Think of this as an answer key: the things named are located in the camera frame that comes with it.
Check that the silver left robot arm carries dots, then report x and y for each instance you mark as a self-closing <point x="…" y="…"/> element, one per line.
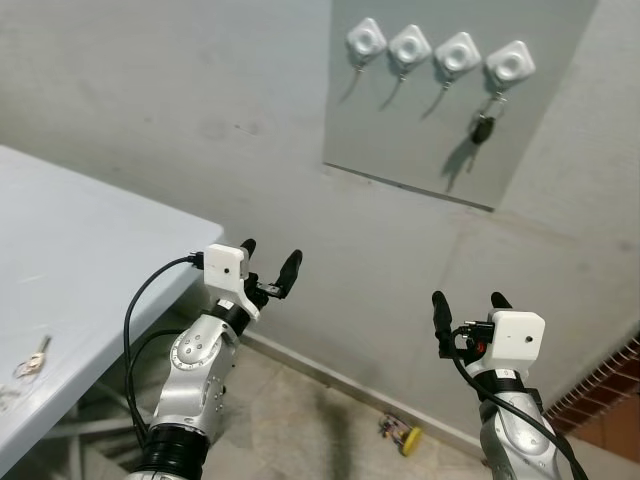
<point x="195" y="370"/>

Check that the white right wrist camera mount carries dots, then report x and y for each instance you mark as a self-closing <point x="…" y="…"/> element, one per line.
<point x="518" y="342"/>

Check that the white square wall hook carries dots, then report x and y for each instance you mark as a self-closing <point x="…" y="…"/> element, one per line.
<point x="458" y="54"/>
<point x="510" y="65"/>
<point x="366" y="40"/>
<point x="409" y="47"/>

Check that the white table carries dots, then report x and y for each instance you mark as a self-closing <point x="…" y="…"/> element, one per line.
<point x="90" y="260"/>

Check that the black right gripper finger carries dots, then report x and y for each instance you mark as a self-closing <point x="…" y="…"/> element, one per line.
<point x="441" y="312"/>
<point x="500" y="300"/>

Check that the red brick ledge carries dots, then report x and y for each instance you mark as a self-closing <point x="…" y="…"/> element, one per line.
<point x="610" y="375"/>

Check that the small yellow wheeled toy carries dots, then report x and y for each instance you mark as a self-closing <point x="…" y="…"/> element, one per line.
<point x="408" y="440"/>

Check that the grey wall board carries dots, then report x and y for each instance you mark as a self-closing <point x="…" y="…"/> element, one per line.
<point x="400" y="140"/>

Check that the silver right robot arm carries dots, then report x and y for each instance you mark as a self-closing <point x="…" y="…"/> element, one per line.
<point x="510" y="440"/>

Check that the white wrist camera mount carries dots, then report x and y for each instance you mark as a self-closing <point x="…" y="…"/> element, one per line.
<point x="224" y="268"/>
<point x="518" y="342"/>

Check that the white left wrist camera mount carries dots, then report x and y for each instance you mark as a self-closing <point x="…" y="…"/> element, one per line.
<point x="224" y="268"/>

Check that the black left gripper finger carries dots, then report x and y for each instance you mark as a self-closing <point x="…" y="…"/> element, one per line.
<point x="250" y="246"/>
<point x="291" y="270"/>

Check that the grey metal table frame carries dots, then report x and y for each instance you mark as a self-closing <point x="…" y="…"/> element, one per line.
<point x="90" y="427"/>

